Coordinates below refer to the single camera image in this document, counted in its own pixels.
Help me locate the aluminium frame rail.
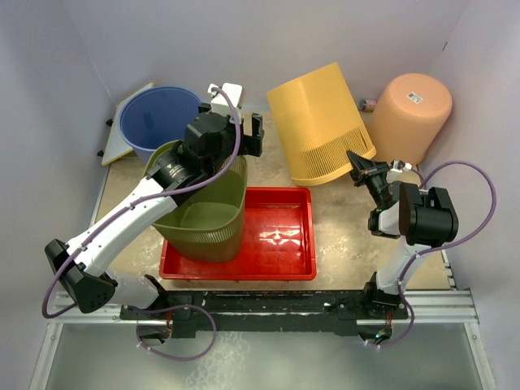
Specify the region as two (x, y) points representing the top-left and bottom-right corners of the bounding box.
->
(28, 166), (496, 390)

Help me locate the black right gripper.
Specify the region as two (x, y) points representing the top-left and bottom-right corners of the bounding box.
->
(341, 158), (388, 212)

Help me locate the pink capped small bottle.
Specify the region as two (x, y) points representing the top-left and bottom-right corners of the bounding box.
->
(359, 98), (378, 112)

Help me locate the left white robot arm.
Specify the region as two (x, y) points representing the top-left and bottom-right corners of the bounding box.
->
(45, 110), (264, 319)

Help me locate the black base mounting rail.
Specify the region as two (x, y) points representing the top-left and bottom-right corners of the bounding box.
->
(120, 290), (408, 339)

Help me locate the green mesh waste basket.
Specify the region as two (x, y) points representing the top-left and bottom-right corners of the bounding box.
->
(153, 156), (248, 262)

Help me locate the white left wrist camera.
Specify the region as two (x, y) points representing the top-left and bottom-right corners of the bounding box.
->
(206, 82), (245, 117)

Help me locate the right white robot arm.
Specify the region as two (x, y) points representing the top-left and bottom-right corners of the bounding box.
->
(346, 150), (459, 318)

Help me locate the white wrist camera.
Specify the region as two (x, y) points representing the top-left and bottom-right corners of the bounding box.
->
(206, 82), (245, 117)
(389, 160), (413, 176)

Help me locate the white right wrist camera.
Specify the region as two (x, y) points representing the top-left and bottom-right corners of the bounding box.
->
(389, 160), (413, 176)

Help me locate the yellow mesh waste basket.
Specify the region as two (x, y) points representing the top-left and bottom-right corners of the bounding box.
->
(266, 63), (376, 187)

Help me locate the blue round plastic bucket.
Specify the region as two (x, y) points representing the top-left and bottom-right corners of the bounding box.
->
(119, 86), (202, 163)

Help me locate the red plastic tray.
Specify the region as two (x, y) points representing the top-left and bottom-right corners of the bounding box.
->
(158, 187), (317, 282)

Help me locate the orange round plastic bucket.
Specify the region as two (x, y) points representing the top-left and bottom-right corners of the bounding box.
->
(366, 73), (453, 165)

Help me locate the small whiteboard yellow frame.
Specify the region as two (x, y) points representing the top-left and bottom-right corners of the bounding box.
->
(101, 82), (154, 167)

